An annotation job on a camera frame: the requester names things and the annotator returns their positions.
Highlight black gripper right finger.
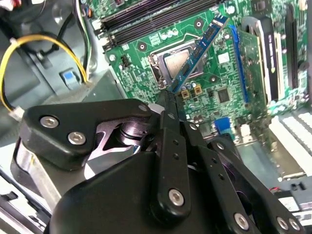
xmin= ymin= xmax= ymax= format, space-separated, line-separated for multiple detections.
xmin=170 ymin=93 xmax=306 ymax=234

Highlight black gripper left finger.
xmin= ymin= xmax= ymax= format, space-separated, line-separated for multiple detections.
xmin=11 ymin=90 xmax=193 ymax=221

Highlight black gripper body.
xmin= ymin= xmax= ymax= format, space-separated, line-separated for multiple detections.
xmin=45 ymin=151 xmax=231 ymax=234

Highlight blue RAM stick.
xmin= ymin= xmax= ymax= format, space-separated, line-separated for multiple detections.
xmin=168 ymin=13 xmax=231 ymax=95

